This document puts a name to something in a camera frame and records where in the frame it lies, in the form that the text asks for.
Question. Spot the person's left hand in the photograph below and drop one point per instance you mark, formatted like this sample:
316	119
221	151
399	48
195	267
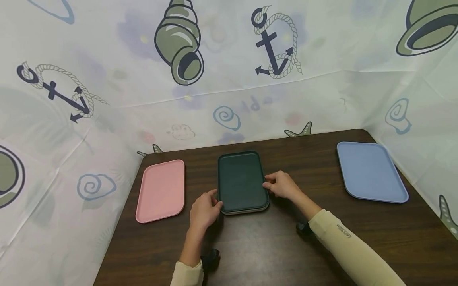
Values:
203	212

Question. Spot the person's right hand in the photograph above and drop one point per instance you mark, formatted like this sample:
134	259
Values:
286	186

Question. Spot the person's left thumb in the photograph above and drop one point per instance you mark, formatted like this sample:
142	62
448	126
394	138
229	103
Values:
217	205

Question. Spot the person's right fingers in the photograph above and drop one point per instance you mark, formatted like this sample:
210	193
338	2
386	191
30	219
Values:
272	183

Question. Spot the person's left index finger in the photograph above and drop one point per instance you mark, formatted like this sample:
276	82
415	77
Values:
211	193

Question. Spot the dark green plastic tray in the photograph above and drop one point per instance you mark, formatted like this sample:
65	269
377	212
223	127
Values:
241	180

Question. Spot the person's left forearm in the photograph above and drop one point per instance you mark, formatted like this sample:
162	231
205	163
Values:
189	256

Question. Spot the person's right forearm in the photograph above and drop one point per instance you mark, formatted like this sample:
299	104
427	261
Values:
343	242

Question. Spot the light grey plastic tray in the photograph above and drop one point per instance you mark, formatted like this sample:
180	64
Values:
247	212

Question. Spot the pink plastic tray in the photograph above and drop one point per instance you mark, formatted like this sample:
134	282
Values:
161	190

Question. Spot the blue plastic tray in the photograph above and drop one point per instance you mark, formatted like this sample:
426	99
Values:
370	171

